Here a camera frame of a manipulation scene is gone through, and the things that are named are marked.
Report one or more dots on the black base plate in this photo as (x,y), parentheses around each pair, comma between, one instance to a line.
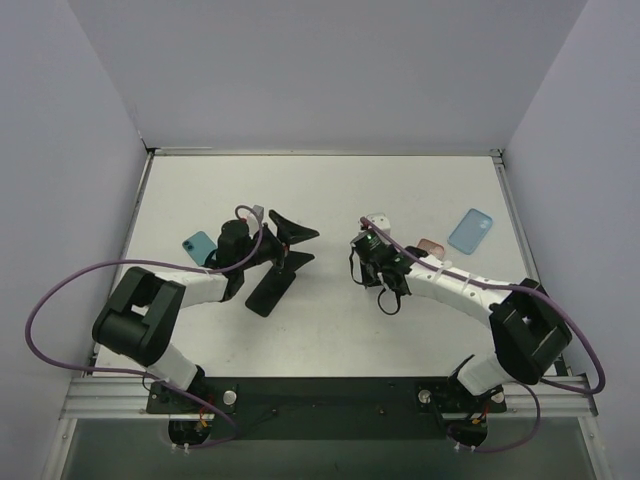
(344,408)

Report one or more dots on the teal smartphone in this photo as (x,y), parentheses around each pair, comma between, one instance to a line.
(200,248)

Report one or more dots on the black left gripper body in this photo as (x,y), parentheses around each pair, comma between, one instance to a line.
(280,251)

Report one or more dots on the black smartphone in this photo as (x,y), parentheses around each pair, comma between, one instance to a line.
(270,291)

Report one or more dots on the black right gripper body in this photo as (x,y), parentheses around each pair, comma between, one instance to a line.
(388,275)

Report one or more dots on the light blue phone case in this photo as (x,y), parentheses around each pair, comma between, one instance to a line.
(470,231)

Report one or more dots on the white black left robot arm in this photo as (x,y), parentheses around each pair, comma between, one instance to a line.
(139,317)

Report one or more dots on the phone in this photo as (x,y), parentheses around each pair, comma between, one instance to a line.
(432,248)

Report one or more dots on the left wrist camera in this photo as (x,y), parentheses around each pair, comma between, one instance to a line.
(255,215)

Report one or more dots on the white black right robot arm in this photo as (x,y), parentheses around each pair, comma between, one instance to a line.
(527,334)

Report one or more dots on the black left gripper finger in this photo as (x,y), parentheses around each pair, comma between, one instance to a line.
(293,261)
(290,233)

